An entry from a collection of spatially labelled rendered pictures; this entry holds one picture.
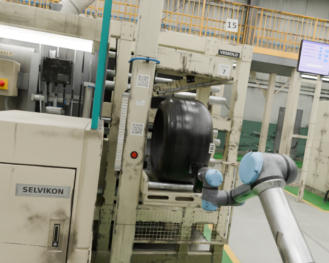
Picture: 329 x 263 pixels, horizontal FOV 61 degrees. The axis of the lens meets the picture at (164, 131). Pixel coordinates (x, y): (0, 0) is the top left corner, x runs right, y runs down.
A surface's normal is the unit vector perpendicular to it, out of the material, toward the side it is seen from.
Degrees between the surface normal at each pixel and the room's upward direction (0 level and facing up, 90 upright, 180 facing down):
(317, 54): 90
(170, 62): 90
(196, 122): 60
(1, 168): 90
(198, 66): 90
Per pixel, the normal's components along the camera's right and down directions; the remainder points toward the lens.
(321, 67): 0.13, 0.09
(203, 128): 0.25, -0.28
